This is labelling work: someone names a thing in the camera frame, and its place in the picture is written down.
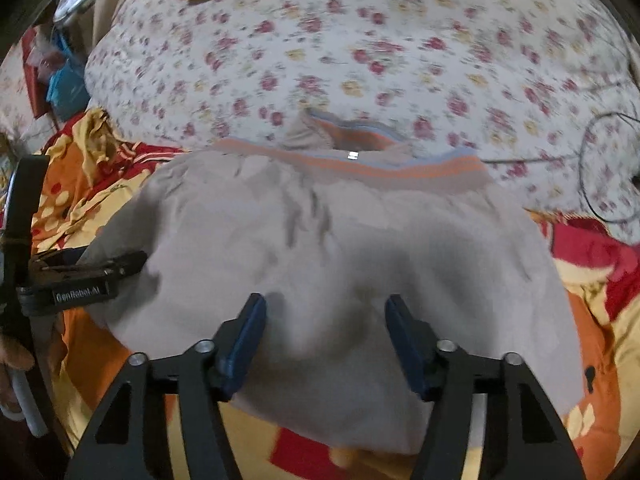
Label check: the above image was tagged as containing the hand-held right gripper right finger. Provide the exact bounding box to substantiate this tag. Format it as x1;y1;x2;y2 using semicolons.
384;294;588;480

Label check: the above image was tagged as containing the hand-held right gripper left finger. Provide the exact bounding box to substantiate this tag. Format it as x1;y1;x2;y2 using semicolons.
65;292;268;480

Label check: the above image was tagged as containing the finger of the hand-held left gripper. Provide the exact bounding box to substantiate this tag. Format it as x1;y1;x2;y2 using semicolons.
30;251;149;287

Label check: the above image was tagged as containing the beige jacket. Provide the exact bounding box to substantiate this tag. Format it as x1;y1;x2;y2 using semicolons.
77;107;587;457

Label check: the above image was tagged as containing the person's left hand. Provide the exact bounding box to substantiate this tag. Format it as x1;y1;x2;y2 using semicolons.
0;330;37;417

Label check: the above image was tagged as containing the red bag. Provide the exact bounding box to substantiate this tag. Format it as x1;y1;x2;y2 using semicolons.
20;27;52;120

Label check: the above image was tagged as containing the blue plastic bag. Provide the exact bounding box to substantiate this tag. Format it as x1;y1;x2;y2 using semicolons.
46;35;92;122

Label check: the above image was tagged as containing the orange yellow printed blanket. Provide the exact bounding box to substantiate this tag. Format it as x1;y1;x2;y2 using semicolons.
27;107;640;480

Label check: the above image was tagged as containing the floral quilt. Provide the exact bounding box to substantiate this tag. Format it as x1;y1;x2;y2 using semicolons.
82;0;640;227

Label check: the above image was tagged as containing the black cable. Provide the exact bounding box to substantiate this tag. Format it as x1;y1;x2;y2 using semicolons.
479;110;640;224

